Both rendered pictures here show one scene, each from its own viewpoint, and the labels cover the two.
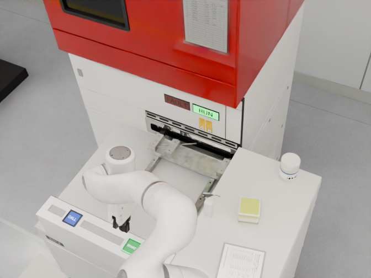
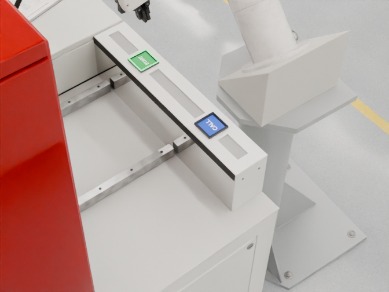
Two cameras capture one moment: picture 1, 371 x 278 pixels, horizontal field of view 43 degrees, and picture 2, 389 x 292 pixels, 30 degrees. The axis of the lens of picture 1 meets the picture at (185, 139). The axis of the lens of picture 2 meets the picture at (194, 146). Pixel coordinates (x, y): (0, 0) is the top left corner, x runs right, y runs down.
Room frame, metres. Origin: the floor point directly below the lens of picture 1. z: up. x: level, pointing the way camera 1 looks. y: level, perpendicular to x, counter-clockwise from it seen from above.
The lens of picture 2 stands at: (1.95, 0.74, 2.21)
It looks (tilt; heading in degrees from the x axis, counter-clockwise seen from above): 51 degrees down; 198
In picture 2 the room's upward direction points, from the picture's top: 2 degrees clockwise
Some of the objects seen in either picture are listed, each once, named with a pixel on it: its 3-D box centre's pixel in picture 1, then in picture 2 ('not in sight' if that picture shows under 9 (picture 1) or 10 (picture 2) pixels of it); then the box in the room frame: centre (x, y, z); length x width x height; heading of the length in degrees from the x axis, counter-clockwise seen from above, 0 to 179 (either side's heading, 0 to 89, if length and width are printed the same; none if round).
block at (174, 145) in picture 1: (172, 148); not in sight; (1.27, 0.06, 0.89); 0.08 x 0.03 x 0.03; 148
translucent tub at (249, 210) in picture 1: (249, 210); not in sight; (0.87, -0.20, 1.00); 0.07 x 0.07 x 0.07; 76
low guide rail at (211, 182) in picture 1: (195, 209); (24, 130); (0.99, -0.02, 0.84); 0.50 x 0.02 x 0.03; 148
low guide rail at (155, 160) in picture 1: (138, 184); (84, 201); (1.14, 0.21, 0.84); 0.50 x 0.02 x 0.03; 148
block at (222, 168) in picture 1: (223, 167); not in sight; (1.14, -0.15, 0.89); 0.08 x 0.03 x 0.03; 148
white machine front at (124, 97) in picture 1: (153, 104); not in sight; (1.42, 0.12, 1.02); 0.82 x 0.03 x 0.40; 58
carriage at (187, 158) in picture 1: (188, 158); not in sight; (1.23, -0.01, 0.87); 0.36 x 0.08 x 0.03; 58
